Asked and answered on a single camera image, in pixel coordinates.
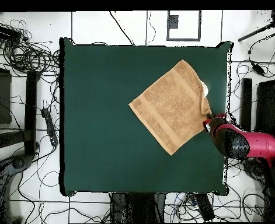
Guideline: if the black floor cable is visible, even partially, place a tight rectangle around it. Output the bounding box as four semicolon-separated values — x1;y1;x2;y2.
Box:
109;10;135;46

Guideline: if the black power adapter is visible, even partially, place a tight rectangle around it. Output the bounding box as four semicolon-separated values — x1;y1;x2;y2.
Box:
252;62;266;76

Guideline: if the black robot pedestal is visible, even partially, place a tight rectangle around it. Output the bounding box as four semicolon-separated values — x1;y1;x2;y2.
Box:
110;192;168;223

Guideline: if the black adapter box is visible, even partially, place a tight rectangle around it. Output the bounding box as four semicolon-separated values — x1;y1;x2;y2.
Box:
0;23;23;43

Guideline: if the black wheeled stand frame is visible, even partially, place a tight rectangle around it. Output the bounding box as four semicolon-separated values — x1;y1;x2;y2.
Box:
0;51;39;224
241;78;275;187

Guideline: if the black cable tangle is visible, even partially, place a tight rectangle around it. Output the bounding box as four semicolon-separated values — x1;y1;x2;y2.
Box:
0;18;61;78

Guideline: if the orange terry towel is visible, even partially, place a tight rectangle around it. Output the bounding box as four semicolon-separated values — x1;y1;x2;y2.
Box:
128;59;213;156

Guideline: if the black tripod leg rod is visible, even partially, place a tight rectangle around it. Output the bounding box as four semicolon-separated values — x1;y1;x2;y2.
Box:
237;10;275;43

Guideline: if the black power strip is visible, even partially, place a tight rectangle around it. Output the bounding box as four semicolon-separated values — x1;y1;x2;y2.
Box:
40;107;59;147
194;193;215;222

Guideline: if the dark green table cloth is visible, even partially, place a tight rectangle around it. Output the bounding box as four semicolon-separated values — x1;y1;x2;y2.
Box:
59;37;234;197

